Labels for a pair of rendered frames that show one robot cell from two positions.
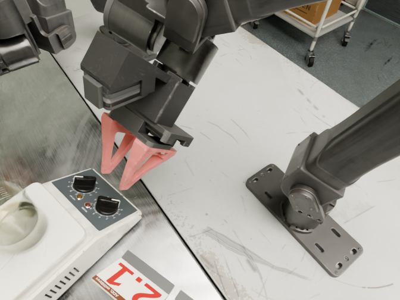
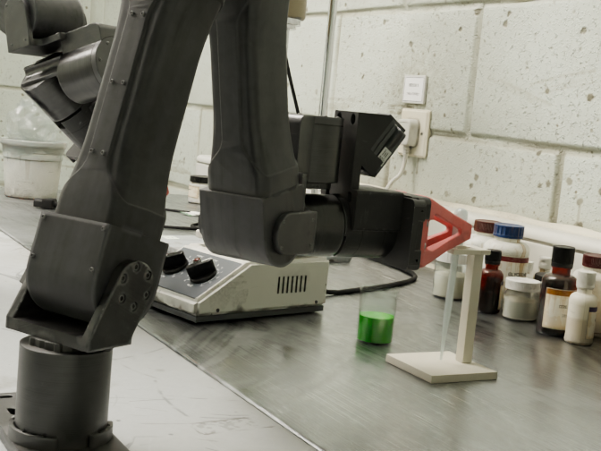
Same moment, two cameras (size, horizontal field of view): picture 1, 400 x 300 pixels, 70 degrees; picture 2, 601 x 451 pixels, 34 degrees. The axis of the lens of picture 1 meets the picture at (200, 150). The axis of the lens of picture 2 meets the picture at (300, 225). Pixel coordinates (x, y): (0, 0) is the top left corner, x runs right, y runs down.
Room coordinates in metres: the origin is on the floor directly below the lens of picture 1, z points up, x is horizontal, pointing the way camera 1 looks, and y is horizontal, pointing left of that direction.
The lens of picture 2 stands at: (1.30, 0.45, 1.15)
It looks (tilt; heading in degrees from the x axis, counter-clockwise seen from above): 7 degrees down; 188
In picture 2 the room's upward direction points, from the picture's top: 5 degrees clockwise
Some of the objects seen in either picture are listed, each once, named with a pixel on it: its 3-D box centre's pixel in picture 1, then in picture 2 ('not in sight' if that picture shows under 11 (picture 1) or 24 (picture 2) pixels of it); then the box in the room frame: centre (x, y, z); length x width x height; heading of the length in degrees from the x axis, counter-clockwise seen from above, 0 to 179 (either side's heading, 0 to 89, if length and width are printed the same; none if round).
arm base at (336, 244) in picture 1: (306, 205); not in sight; (0.20, -0.17, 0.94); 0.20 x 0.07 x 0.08; 38
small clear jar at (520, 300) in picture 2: not in sight; (520, 299); (0.00, 0.55, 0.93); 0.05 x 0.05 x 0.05
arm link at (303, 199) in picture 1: (314, 183); not in sight; (0.20, -0.16, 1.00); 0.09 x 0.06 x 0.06; 154
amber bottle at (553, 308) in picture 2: not in sight; (559, 290); (0.06, 0.59, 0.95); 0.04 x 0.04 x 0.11
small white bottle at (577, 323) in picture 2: not in sight; (582, 307); (0.10, 0.62, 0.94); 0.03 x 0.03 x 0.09
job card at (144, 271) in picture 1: (134, 282); not in sight; (0.08, 0.08, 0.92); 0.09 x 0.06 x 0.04; 58
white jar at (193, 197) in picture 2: not in sight; (201, 189); (-0.99, -0.14, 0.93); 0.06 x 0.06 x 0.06
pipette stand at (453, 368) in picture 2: not in sight; (447, 307); (0.32, 0.46, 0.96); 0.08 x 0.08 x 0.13; 37
